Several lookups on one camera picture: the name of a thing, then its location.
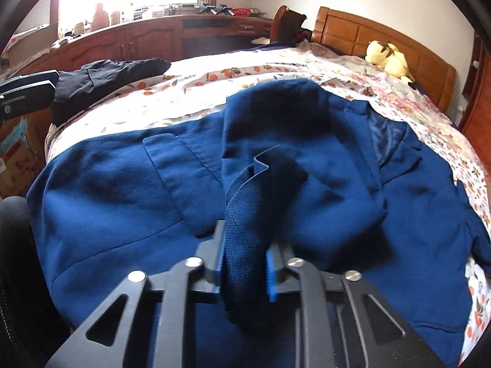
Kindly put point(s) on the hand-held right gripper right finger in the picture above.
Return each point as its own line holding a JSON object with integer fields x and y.
{"x": 271, "y": 276}

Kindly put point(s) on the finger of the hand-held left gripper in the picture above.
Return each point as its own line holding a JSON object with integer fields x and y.
{"x": 27, "y": 99}
{"x": 30, "y": 78}

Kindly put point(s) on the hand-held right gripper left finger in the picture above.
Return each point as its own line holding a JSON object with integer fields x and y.
{"x": 219, "y": 272}

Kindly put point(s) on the blue suit jacket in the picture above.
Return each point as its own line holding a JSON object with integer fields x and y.
{"x": 115, "y": 199}

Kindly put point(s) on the beige cardboard box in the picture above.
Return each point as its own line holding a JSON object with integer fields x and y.
{"x": 34, "y": 42}

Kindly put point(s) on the printed cardboard box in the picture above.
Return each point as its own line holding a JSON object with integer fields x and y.
{"x": 19, "y": 153}

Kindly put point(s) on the black garment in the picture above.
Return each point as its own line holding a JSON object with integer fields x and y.
{"x": 96, "y": 80}

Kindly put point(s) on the brown jar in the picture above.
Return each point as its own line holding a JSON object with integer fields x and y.
{"x": 99, "y": 15}

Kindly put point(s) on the wooden desk cabinet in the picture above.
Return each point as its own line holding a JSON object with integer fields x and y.
{"x": 153, "y": 42}

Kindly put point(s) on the orange print bed sheet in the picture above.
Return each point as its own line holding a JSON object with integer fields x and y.
{"x": 191, "y": 96}

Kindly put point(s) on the black zippered fabric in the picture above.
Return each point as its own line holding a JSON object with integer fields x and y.
{"x": 23, "y": 276}

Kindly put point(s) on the black metal tools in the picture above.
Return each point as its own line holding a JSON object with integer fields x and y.
{"x": 214, "y": 9}

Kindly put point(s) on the pink floral blanket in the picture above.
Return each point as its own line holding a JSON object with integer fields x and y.
{"x": 383, "y": 92}

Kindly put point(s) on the red container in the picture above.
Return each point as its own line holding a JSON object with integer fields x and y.
{"x": 239, "y": 10}

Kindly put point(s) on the white paper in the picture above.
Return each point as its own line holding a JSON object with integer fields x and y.
{"x": 260, "y": 40}

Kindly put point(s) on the yellow plush toy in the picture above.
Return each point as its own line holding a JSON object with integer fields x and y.
{"x": 391, "y": 59}

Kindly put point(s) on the wooden chair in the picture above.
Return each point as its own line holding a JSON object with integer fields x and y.
{"x": 284, "y": 27}

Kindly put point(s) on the wooden headboard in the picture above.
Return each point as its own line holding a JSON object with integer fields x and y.
{"x": 345, "y": 30}

